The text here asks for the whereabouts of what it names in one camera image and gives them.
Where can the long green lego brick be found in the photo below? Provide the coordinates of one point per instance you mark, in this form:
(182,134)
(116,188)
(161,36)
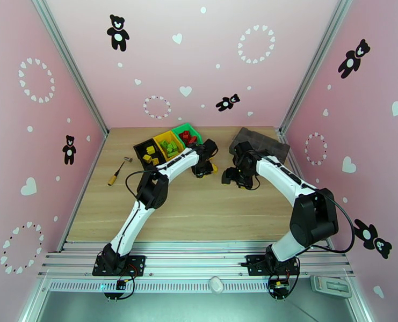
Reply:
(165,144)

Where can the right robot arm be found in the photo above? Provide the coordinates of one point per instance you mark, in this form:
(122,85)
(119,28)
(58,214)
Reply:
(314,217)

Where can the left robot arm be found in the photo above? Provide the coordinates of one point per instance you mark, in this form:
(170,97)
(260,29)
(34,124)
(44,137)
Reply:
(151,190)

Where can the dark grey compartment organizer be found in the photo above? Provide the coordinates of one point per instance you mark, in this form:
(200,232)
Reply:
(269,145)

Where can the green plastic bin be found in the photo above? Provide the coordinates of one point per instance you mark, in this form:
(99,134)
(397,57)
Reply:
(178,129)

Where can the yellow plastic bin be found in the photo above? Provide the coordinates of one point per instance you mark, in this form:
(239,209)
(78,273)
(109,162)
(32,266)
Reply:
(158,138)

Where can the black plastic bin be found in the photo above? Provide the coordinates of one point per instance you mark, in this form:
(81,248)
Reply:
(140,148)

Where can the white round puck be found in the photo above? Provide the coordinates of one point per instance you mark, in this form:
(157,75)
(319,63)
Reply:
(216,285)

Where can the vented metal strip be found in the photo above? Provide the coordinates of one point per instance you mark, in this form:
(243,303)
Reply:
(172,286)

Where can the grey plastic device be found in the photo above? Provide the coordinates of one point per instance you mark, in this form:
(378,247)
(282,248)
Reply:
(331,287)

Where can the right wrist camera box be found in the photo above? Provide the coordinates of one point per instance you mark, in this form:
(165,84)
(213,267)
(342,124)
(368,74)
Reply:
(228,176)

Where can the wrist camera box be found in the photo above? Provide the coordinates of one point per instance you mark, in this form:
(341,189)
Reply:
(228,176)
(198,171)

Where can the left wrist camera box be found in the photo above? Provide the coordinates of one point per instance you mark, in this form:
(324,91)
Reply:
(198,171)

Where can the aluminium table side rail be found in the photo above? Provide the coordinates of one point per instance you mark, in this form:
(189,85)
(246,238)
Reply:
(86,182)
(295,163)

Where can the aluminium frame post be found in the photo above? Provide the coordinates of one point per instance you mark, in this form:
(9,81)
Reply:
(70,62)
(316,62)

